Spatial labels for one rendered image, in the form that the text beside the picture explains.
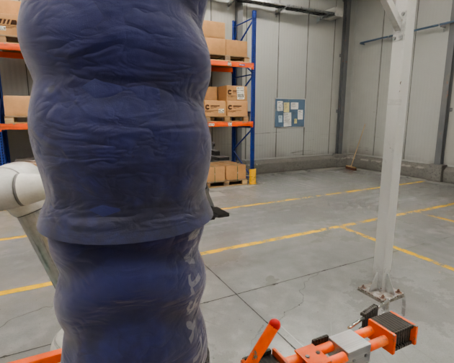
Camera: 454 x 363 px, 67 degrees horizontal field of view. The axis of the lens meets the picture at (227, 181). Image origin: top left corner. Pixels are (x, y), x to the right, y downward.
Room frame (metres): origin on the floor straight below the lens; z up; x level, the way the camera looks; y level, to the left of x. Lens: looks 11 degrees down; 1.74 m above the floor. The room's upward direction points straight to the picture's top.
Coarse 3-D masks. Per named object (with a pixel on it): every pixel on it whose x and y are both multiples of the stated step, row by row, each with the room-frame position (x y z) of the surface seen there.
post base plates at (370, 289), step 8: (376, 272) 3.16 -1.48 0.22; (376, 280) 3.16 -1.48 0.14; (360, 288) 3.20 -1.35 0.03; (368, 288) 3.19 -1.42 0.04; (376, 288) 3.16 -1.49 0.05; (392, 288) 3.08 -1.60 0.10; (376, 296) 3.04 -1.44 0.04; (384, 296) 3.00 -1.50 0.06; (392, 296) 3.04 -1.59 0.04; (400, 296) 3.07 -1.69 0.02
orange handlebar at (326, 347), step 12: (384, 336) 0.71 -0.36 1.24; (300, 348) 0.66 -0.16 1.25; (312, 348) 0.66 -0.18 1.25; (324, 348) 0.67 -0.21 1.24; (372, 348) 0.68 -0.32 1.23; (24, 360) 0.63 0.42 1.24; (36, 360) 0.63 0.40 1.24; (48, 360) 0.64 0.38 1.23; (60, 360) 0.65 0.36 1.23; (288, 360) 0.63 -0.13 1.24; (300, 360) 0.64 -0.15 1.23; (312, 360) 0.63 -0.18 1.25; (324, 360) 0.63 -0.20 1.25; (336, 360) 0.63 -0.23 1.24
